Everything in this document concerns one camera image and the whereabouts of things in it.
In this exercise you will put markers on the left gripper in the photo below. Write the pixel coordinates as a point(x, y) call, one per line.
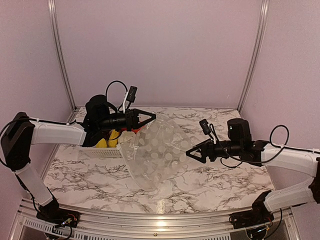
point(135, 123)

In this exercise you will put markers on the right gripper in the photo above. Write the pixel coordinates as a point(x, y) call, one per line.
point(207, 149)

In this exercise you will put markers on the white fake cauliflower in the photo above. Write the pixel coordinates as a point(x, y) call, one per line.
point(126, 137)

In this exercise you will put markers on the yellow fake corn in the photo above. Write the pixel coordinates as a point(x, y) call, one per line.
point(102, 144)
point(113, 138)

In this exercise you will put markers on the clear zip top bag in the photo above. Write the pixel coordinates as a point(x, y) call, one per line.
point(133, 164)

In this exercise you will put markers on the white plastic basket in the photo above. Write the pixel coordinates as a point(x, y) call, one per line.
point(110, 151)

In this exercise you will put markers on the purple fake grapes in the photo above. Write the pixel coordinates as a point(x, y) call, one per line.
point(106, 134)

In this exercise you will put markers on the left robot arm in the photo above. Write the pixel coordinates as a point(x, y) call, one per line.
point(26, 141)

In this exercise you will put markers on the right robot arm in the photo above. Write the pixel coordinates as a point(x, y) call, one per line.
point(295, 171)

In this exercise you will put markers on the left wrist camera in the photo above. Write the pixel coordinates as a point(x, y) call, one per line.
point(129, 98)

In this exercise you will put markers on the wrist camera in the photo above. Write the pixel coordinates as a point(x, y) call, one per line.
point(206, 130)
point(129, 98)

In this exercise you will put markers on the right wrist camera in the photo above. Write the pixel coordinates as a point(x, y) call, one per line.
point(206, 130)

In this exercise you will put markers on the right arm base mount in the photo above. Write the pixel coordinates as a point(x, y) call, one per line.
point(252, 217)

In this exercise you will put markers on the left aluminium frame post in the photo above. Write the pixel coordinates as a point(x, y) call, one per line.
point(59, 53)

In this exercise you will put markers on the aluminium frame post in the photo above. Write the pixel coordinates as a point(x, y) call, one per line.
point(59, 53)
point(260, 33)

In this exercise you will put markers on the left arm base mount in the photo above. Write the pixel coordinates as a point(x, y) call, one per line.
point(53, 213)

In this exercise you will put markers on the right aluminium frame post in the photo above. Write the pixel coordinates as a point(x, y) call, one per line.
point(260, 33)

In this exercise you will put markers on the front aluminium rail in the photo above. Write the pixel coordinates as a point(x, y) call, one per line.
point(108, 225)

